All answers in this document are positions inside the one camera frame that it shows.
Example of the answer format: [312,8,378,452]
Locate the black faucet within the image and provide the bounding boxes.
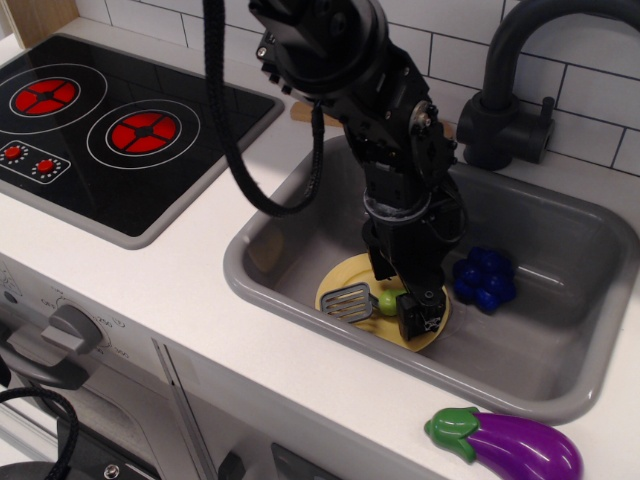
[456,0,639,171]

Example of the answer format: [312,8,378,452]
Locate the purple toy eggplant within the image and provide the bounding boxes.
[424,407,584,479]

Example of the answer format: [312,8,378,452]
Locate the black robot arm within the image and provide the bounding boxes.
[249,1,467,340]

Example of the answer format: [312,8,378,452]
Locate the grey oven knob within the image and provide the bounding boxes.
[41,304,103,355]

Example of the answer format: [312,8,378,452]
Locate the black braided cable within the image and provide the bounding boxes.
[202,0,326,219]

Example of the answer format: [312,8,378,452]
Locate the green handled grey spatula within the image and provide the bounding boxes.
[320,282,406,324]

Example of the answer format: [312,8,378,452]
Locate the wooden side panel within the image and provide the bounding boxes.
[1,0,79,49]

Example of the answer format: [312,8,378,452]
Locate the grey sink basin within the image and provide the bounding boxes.
[224,138,639,424]

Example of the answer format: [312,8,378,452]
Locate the black toy stove top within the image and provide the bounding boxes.
[0,33,285,251]

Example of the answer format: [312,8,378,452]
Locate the yellow plate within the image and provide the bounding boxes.
[315,254,451,352]

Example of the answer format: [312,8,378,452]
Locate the wooden block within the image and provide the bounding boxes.
[290,102,455,139]

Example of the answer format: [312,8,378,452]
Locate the grey oven door handle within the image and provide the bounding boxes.
[1,325,90,390]

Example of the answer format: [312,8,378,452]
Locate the blue toy grapes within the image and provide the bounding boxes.
[452,246,517,314]

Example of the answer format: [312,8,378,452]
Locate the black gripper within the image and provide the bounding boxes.
[362,199,468,341]

